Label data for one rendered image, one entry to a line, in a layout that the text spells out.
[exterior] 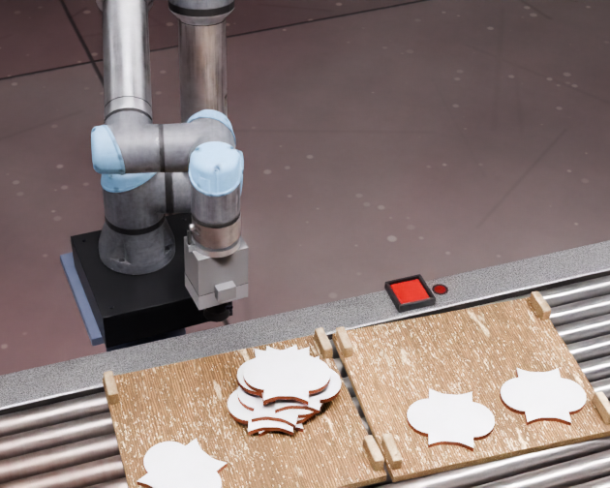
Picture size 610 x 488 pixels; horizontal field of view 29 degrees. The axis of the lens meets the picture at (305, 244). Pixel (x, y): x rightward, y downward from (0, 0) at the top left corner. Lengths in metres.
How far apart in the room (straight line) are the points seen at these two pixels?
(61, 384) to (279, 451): 0.43
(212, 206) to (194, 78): 0.44
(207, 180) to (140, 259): 0.60
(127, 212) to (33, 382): 0.36
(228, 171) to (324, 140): 2.62
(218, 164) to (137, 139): 0.16
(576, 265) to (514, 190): 1.74
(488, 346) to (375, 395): 0.25
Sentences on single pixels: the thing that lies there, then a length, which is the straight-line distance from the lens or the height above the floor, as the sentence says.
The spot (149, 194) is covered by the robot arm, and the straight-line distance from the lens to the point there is 2.21.
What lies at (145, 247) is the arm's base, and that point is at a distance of 2.28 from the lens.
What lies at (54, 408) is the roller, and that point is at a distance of 2.12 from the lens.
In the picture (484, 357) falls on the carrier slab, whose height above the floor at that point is 0.94.
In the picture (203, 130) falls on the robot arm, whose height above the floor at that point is 1.44.
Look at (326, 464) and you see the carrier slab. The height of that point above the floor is 0.94.
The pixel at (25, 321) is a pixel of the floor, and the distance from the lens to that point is 3.65.
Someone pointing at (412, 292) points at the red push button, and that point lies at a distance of 2.30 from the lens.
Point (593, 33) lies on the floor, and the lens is 5.17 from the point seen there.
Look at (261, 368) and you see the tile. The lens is 2.04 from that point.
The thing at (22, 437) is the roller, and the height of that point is 0.92.
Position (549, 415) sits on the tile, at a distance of 2.09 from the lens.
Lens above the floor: 2.46
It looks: 40 degrees down
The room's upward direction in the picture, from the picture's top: 1 degrees clockwise
